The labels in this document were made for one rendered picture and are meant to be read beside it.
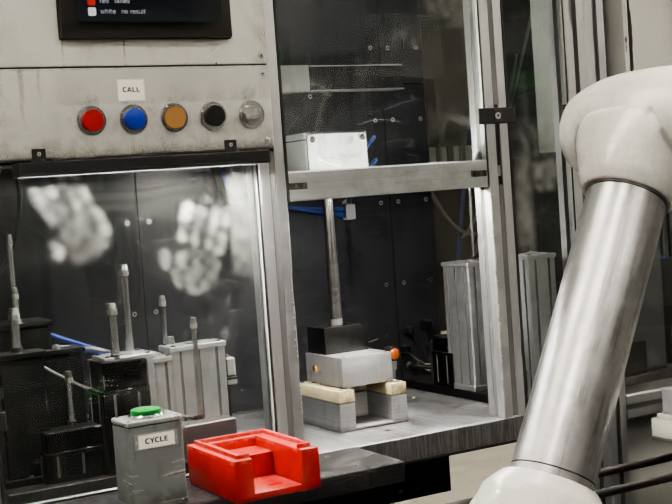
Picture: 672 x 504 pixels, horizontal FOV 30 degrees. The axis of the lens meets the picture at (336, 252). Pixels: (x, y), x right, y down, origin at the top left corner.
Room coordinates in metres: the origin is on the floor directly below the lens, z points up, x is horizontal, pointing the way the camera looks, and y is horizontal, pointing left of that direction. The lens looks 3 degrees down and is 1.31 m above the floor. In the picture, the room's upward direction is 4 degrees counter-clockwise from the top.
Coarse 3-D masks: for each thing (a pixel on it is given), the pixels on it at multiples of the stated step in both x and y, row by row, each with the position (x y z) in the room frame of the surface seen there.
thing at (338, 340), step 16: (336, 240) 2.13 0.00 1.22; (336, 256) 2.13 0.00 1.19; (336, 272) 2.12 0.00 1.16; (336, 288) 2.12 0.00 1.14; (336, 304) 2.12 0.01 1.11; (336, 320) 2.12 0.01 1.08; (320, 336) 2.10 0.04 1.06; (336, 336) 2.10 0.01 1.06; (352, 336) 2.11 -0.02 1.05; (320, 352) 2.10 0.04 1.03; (336, 352) 2.09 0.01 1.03
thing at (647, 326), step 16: (656, 256) 2.24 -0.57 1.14; (656, 272) 2.24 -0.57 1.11; (656, 288) 2.24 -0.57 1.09; (656, 304) 2.24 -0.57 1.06; (640, 320) 2.22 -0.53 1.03; (656, 320) 2.24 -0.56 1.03; (640, 336) 2.22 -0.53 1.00; (656, 336) 2.23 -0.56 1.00; (640, 352) 2.21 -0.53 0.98; (656, 352) 2.23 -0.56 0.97; (640, 368) 2.21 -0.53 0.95; (656, 368) 2.23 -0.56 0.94; (640, 384) 2.21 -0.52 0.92
